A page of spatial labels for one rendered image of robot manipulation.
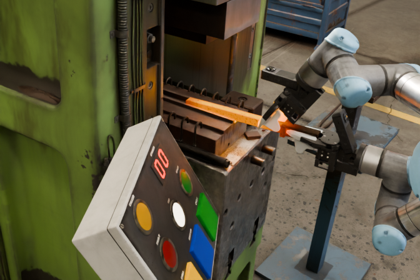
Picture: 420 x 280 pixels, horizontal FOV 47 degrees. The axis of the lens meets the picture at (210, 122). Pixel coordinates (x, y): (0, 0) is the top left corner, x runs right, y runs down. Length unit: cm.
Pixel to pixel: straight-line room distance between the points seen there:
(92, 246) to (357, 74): 69
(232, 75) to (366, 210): 145
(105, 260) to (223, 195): 66
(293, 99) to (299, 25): 383
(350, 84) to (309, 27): 396
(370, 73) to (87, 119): 65
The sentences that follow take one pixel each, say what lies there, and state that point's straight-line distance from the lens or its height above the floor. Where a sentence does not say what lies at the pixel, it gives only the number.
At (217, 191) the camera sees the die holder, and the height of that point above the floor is 84.
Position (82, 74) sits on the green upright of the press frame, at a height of 124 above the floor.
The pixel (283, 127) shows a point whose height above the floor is 103.
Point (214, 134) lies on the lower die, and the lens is 135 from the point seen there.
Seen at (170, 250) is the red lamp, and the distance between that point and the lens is 82.
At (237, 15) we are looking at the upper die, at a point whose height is 132.
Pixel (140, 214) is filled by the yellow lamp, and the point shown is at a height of 117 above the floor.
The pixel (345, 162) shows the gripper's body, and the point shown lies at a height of 98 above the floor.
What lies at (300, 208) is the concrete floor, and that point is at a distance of 273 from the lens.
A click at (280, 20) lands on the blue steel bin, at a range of 517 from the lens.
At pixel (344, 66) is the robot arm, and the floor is 126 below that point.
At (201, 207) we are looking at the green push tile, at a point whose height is 104.
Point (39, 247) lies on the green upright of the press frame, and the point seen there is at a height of 53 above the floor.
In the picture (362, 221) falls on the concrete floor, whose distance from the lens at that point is 276.
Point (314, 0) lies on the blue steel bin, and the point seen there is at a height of 48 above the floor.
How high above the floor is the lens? 167
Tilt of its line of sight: 29 degrees down
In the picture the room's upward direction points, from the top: 4 degrees clockwise
